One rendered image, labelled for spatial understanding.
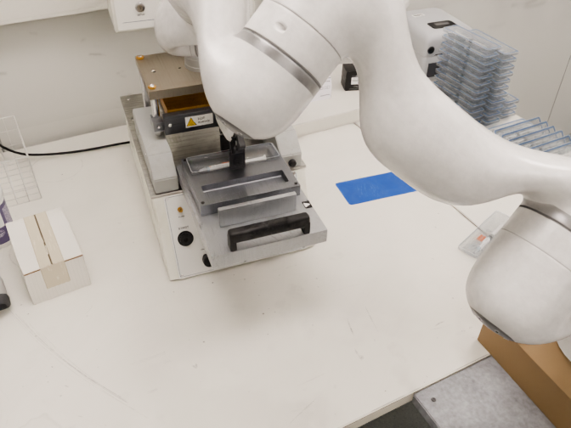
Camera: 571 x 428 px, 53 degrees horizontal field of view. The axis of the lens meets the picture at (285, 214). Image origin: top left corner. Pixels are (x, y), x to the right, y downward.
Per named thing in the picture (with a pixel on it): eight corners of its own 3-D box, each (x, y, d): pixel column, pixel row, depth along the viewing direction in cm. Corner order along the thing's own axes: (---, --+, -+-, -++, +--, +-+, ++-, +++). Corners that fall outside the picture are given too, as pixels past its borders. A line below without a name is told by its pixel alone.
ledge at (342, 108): (216, 104, 186) (215, 91, 183) (421, 57, 216) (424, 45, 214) (255, 149, 165) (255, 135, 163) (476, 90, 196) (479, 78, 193)
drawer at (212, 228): (177, 179, 122) (173, 149, 117) (274, 160, 128) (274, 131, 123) (212, 273, 101) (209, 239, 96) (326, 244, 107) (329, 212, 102)
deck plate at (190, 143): (120, 98, 152) (119, 95, 151) (245, 80, 161) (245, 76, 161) (150, 199, 118) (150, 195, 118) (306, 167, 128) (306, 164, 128)
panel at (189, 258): (178, 278, 124) (162, 196, 119) (306, 247, 132) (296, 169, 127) (180, 282, 122) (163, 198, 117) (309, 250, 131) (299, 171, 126)
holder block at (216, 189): (182, 168, 119) (180, 158, 117) (272, 151, 124) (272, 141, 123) (200, 216, 107) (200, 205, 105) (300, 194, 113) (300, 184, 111)
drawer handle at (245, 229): (227, 244, 101) (226, 228, 98) (306, 227, 105) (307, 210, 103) (230, 252, 100) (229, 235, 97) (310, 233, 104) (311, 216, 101)
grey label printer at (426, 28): (382, 57, 205) (389, 9, 194) (430, 49, 211) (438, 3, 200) (420, 87, 187) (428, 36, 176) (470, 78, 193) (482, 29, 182)
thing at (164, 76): (136, 81, 139) (127, 29, 130) (257, 64, 147) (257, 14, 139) (154, 130, 121) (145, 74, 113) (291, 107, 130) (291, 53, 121)
